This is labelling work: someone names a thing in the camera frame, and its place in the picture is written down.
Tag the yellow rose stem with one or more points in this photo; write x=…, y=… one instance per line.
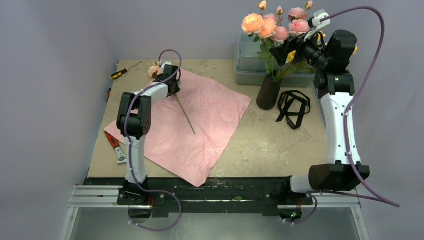
x=294, y=63

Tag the pink wrapping paper sheet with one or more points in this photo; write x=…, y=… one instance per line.
x=214, y=111

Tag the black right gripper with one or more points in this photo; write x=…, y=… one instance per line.
x=292, y=52

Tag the peach rose stem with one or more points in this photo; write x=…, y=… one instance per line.
x=262, y=28

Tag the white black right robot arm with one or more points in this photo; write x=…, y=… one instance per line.
x=336, y=90

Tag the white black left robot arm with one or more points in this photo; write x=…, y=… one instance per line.
x=134, y=120

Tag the yellow black handled screwdriver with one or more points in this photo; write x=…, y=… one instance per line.
x=116, y=75

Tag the green translucent plastic storage box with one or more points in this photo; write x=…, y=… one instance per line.
x=250, y=70

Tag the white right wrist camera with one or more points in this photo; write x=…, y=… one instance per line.
x=320, y=20

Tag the pink rose stem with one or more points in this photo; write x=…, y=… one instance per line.
x=298, y=19
x=279, y=34

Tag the aluminium rail frame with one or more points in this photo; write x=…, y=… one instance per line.
x=259, y=148

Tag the silver adjustable wrench red handle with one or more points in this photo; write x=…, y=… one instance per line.
x=121, y=157

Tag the dark cylindrical vase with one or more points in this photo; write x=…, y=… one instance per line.
x=268, y=93

